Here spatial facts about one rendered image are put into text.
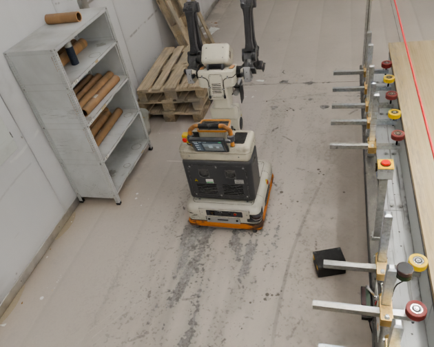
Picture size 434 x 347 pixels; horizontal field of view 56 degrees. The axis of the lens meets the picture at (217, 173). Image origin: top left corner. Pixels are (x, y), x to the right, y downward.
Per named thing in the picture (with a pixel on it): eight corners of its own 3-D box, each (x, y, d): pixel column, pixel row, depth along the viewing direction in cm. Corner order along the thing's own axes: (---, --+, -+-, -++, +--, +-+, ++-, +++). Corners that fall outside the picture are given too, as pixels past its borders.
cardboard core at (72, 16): (43, 16, 331) (74, 13, 323) (48, 12, 337) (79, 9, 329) (47, 25, 336) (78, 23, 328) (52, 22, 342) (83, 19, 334)
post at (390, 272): (376, 332, 188) (387, 269, 158) (376, 326, 191) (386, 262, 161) (384, 334, 187) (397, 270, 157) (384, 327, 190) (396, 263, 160)
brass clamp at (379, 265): (375, 280, 191) (375, 273, 188) (373, 257, 201) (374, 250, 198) (388, 281, 190) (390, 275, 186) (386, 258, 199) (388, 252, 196)
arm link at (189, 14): (179, 3, 292) (192, 3, 289) (185, 1, 303) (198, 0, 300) (188, 65, 314) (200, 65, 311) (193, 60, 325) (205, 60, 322)
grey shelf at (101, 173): (79, 202, 398) (2, 53, 300) (117, 147, 463) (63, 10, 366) (120, 204, 385) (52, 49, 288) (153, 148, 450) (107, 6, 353)
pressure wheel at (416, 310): (403, 330, 171) (407, 314, 164) (401, 312, 177) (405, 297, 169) (424, 332, 169) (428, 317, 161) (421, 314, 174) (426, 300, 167)
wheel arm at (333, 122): (331, 126, 291) (331, 121, 288) (331, 123, 293) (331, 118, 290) (396, 126, 278) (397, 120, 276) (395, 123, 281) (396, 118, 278)
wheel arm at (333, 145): (329, 149, 274) (329, 144, 271) (329, 146, 276) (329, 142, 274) (399, 151, 262) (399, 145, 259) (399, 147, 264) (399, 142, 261)
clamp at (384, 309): (379, 326, 171) (380, 319, 168) (377, 298, 181) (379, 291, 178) (393, 328, 170) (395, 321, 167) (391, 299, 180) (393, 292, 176)
